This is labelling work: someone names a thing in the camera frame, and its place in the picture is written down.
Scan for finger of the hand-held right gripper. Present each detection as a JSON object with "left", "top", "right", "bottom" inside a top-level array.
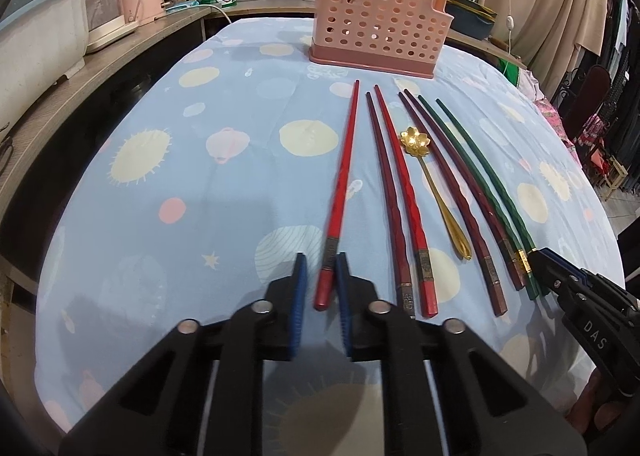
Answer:
[
  {"left": 531, "top": 251, "right": 640, "bottom": 402},
  {"left": 542, "top": 247, "right": 640, "bottom": 315}
]

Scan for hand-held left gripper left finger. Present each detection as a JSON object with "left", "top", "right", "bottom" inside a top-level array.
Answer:
[{"left": 59, "top": 252, "right": 308, "bottom": 456}]

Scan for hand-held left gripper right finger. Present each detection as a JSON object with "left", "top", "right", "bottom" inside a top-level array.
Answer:
[{"left": 335, "top": 252, "right": 586, "bottom": 456}]

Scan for green chopstick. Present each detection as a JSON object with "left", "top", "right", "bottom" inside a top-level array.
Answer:
[
  {"left": 418, "top": 95, "right": 543, "bottom": 299},
  {"left": 436, "top": 98, "right": 538, "bottom": 254}
]

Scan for maroon chopstick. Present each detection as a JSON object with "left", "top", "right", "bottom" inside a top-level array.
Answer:
[
  {"left": 397, "top": 92, "right": 510, "bottom": 318},
  {"left": 404, "top": 88, "right": 527, "bottom": 292}
]

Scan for bright red chopstick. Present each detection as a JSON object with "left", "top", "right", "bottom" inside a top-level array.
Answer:
[{"left": 313, "top": 80, "right": 361, "bottom": 312}]

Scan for red faceted chopstick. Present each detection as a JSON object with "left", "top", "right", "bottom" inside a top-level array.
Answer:
[{"left": 374, "top": 85, "right": 440, "bottom": 318}]

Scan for dark red chopstick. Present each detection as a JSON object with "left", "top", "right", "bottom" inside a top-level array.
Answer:
[{"left": 366, "top": 92, "right": 417, "bottom": 319}]

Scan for gold flower spoon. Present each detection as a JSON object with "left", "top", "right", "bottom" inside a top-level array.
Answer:
[{"left": 399, "top": 126, "right": 473, "bottom": 262}]

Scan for pink perforated utensil holder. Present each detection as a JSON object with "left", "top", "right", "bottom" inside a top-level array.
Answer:
[{"left": 308, "top": 0, "right": 455, "bottom": 81}]

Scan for pink floral cloth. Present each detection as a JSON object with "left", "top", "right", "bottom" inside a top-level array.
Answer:
[{"left": 532, "top": 96, "right": 586, "bottom": 147}]

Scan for dark metal chair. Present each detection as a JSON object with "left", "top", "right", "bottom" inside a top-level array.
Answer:
[{"left": 557, "top": 63, "right": 613, "bottom": 147}]

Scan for green bag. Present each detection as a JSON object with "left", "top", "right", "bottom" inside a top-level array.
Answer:
[{"left": 500, "top": 56, "right": 523, "bottom": 87}]

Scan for hanging clothes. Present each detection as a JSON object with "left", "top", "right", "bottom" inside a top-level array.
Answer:
[{"left": 595, "top": 0, "right": 640, "bottom": 87}]

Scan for white glass health pot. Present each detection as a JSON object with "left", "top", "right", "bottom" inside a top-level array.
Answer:
[{"left": 80, "top": 0, "right": 138, "bottom": 54}]

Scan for light blue dish box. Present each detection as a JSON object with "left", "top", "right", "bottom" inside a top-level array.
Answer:
[{"left": 0, "top": 0, "right": 91, "bottom": 142}]

